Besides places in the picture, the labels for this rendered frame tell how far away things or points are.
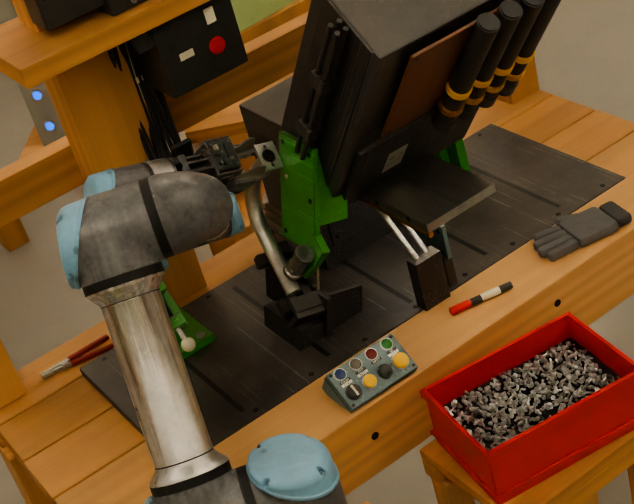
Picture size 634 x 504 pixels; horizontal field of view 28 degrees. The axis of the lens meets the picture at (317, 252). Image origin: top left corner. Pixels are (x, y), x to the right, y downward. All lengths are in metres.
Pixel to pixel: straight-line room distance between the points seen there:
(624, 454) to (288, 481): 0.71
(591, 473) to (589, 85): 2.95
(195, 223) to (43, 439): 0.83
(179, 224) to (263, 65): 1.02
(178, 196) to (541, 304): 0.90
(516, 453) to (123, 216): 0.77
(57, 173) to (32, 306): 2.07
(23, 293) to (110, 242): 2.96
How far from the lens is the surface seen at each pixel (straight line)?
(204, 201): 1.74
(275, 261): 2.37
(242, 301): 2.55
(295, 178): 2.30
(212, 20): 2.37
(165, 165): 2.19
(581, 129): 2.89
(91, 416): 2.45
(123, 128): 2.45
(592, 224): 2.49
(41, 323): 4.46
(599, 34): 5.32
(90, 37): 2.25
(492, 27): 2.00
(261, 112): 2.47
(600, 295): 2.50
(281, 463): 1.74
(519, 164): 2.76
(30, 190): 2.51
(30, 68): 2.21
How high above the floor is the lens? 2.32
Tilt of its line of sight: 33 degrees down
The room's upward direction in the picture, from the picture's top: 16 degrees counter-clockwise
